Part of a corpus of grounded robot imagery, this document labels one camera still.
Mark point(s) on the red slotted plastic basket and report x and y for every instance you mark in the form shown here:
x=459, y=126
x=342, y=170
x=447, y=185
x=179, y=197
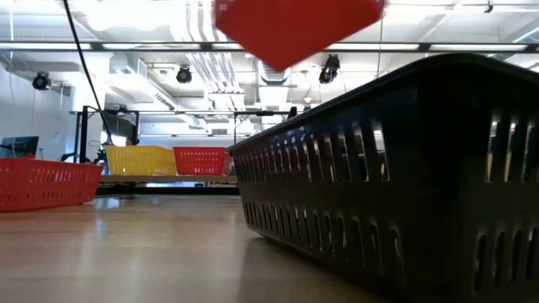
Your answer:
x=295, y=29
x=200, y=162
x=42, y=185

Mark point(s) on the yellow slotted plastic basket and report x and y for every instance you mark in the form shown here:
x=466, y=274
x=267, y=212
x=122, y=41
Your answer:
x=139, y=162

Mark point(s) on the black slotted plastic basket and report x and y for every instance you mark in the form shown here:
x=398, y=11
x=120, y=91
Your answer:
x=421, y=168

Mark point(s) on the black background robot arm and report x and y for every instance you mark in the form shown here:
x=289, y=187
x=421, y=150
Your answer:
x=101, y=156

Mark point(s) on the black ceiling spotlight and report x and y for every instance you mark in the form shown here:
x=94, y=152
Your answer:
x=330, y=67
x=41, y=81
x=184, y=76

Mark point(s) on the dark computer monitor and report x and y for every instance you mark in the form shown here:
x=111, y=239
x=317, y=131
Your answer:
x=19, y=147

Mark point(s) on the small black ceiling hook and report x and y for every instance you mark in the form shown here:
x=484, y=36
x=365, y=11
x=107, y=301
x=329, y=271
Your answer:
x=488, y=8

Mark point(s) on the silver ventilation duct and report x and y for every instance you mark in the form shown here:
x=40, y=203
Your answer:
x=273, y=73

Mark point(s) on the wooden shelf with black frame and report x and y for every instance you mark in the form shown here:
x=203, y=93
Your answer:
x=168, y=179

